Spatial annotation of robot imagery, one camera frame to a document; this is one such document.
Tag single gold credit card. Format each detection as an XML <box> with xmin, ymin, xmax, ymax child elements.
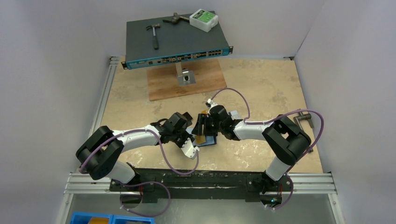
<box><xmin>195</xmin><ymin>135</ymin><xmax>206</xmax><ymax>145</ymax></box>

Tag blue leather card holder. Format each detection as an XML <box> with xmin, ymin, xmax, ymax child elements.
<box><xmin>186</xmin><ymin>127</ymin><xmax>217</xmax><ymax>147</ymax></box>

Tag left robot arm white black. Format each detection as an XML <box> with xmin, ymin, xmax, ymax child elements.
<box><xmin>76</xmin><ymin>112</ymin><xmax>199</xmax><ymax>191</ymax></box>

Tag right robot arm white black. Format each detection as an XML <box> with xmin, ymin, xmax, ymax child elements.
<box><xmin>191</xmin><ymin>105</ymin><xmax>311</xmax><ymax>190</ymax></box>

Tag brown wooden board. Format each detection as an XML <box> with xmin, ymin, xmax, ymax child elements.
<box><xmin>147</xmin><ymin>59</ymin><xmax>226</xmax><ymax>101</ymax></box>

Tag small black hammer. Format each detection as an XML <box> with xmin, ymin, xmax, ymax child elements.
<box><xmin>146</xmin><ymin>23</ymin><xmax>161</xmax><ymax>50</ymax></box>

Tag white green electrical box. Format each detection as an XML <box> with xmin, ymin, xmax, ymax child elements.
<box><xmin>189</xmin><ymin>9</ymin><xmax>219</xmax><ymax>32</ymax></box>

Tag dark metal tool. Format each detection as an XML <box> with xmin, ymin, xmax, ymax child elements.
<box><xmin>163</xmin><ymin>13</ymin><xmax>190</xmax><ymax>24</ymax></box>

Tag blue plastic bin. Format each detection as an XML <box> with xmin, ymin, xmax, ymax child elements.
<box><xmin>69</xmin><ymin>212</ymin><xmax>156</xmax><ymax>224</ymax></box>

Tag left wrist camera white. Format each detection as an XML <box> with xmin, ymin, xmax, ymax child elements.
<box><xmin>181</xmin><ymin>138</ymin><xmax>200</xmax><ymax>159</ymax></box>

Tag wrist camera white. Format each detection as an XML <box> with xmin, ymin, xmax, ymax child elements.
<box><xmin>181</xmin><ymin>138</ymin><xmax>200</xmax><ymax>159</ymax></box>
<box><xmin>205</xmin><ymin>98</ymin><xmax>218</xmax><ymax>109</ymax></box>

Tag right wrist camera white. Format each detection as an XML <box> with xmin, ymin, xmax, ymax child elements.
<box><xmin>205</xmin><ymin>98</ymin><xmax>218</xmax><ymax>109</ymax></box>

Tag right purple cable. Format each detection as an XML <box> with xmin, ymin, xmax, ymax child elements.
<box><xmin>207</xmin><ymin>88</ymin><xmax>325</xmax><ymax>174</ymax></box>

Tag metal stand bracket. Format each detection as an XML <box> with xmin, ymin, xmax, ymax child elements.
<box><xmin>176</xmin><ymin>62</ymin><xmax>196</xmax><ymax>86</ymax></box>

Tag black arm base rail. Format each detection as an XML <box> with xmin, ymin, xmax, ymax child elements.
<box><xmin>110</xmin><ymin>168</ymin><xmax>292</xmax><ymax>205</ymax></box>

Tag blue network switch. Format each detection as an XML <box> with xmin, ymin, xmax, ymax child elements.
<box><xmin>121</xmin><ymin>17</ymin><xmax>233</xmax><ymax>70</ymax></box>

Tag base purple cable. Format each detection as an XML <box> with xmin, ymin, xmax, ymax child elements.
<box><xmin>119</xmin><ymin>181</ymin><xmax>172</xmax><ymax>217</ymax></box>

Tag metal door handle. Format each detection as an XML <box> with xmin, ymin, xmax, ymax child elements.
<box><xmin>294</xmin><ymin>109</ymin><xmax>315</xmax><ymax>154</ymax></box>

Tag aluminium frame rail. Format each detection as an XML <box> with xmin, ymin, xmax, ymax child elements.
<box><xmin>64</xmin><ymin>173</ymin><xmax>337</xmax><ymax>194</ymax></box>

